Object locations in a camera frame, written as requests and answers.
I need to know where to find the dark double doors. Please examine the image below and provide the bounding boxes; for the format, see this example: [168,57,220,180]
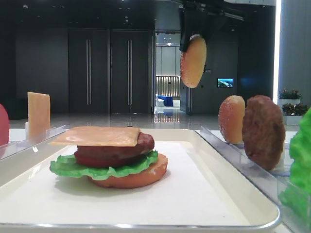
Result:
[69,29,152,114]

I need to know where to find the white rectangular metal tray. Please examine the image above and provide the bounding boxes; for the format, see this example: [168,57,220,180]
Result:
[0,129,281,233]

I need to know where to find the wall display screen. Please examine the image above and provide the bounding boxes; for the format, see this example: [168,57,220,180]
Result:
[217,78,234,88]

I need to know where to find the upright brown meat patty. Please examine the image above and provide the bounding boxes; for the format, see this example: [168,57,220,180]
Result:
[242,95,285,170]

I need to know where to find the meat patty on burger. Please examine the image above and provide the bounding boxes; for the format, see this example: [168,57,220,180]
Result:
[74,133,155,160]

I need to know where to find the long acrylic rail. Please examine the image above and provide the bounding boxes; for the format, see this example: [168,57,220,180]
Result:
[199,126,311,233]
[0,125,67,159]

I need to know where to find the tomato slice on burger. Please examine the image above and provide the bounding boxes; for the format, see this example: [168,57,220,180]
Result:
[74,152,145,168]

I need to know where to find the lettuce leaf on burger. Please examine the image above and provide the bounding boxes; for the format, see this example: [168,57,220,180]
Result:
[50,150,158,180]

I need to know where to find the right long acrylic rail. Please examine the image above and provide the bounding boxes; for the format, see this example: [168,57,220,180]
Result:
[199,126,311,233]

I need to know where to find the upright cheese slice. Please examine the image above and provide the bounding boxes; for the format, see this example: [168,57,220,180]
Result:
[27,92,51,138]

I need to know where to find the potted plants in planter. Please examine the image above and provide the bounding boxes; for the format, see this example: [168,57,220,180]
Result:
[278,89,308,126]

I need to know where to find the upright red tomato slice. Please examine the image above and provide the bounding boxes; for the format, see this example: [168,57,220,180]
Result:
[0,104,10,146]

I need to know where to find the upright green lettuce leaf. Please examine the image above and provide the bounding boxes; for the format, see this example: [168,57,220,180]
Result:
[280,110,311,224]

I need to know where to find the bun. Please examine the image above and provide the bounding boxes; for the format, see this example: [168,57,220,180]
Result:
[180,34,207,88]
[218,95,245,144]
[88,153,168,189]

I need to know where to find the left long acrylic rail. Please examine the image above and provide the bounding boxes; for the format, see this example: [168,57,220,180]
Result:
[0,125,67,159]

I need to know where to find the cheese slice on burger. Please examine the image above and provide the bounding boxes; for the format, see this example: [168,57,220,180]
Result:
[51,126,140,147]

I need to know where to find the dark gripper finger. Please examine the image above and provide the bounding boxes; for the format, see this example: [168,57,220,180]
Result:
[179,8,192,52]

